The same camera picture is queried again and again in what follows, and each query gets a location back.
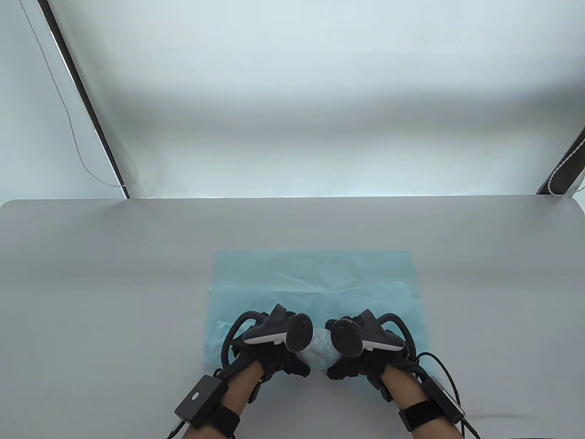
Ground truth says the person's right hand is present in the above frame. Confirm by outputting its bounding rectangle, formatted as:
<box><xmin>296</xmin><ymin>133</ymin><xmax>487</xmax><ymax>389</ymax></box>
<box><xmin>325</xmin><ymin>317</ymin><xmax>419</xmax><ymax>390</ymax></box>

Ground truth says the person's left hand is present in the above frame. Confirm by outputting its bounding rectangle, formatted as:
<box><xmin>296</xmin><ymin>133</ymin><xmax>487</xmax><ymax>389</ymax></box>
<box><xmin>231</xmin><ymin>341</ymin><xmax>314</xmax><ymax>381</ymax></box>

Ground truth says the light blue gift wrapping paper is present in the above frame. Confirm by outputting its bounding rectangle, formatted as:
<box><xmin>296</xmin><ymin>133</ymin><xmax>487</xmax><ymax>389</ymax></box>
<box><xmin>201</xmin><ymin>250</ymin><xmax>433</xmax><ymax>381</ymax></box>

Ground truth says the person's left forearm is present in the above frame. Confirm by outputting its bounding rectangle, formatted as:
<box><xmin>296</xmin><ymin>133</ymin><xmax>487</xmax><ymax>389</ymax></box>
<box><xmin>182</xmin><ymin>359</ymin><xmax>266</xmax><ymax>439</ymax></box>

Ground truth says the person's right forearm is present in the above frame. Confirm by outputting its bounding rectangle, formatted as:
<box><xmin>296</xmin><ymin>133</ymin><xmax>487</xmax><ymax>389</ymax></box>
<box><xmin>381</xmin><ymin>365</ymin><xmax>463</xmax><ymax>439</ymax></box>

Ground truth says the black and white controller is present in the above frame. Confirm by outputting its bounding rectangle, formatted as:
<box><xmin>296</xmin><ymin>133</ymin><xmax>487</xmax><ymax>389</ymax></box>
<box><xmin>221</xmin><ymin>304</ymin><xmax>314</xmax><ymax>367</ymax></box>
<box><xmin>331</xmin><ymin>309</ymin><xmax>419</xmax><ymax>369</ymax></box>

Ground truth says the black sensor box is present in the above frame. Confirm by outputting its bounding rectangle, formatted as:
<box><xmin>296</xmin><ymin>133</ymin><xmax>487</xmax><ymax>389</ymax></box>
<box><xmin>420</xmin><ymin>375</ymin><xmax>467</xmax><ymax>424</ymax></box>
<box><xmin>174</xmin><ymin>375</ymin><xmax>229</xmax><ymax>428</ymax></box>

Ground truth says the black forearm strap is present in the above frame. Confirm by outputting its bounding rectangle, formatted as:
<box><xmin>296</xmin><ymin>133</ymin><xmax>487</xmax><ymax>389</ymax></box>
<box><xmin>399</xmin><ymin>400</ymin><xmax>444</xmax><ymax>432</ymax></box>
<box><xmin>201</xmin><ymin>402</ymin><xmax>242</xmax><ymax>439</ymax></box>

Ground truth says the black frame pole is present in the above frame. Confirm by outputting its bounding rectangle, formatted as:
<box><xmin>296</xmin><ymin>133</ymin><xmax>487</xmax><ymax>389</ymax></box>
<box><xmin>535</xmin><ymin>123</ymin><xmax>585</xmax><ymax>196</ymax></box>
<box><xmin>37</xmin><ymin>0</ymin><xmax>131</xmax><ymax>199</ymax></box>

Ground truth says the white beaded cord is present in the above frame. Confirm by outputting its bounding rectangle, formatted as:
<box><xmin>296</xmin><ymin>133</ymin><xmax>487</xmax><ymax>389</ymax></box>
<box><xmin>546</xmin><ymin>135</ymin><xmax>585</xmax><ymax>198</ymax></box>

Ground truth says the thin white cord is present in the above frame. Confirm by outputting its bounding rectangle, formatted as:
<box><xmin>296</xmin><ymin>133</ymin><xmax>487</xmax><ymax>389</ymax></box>
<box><xmin>18</xmin><ymin>0</ymin><xmax>127</xmax><ymax>187</ymax></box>

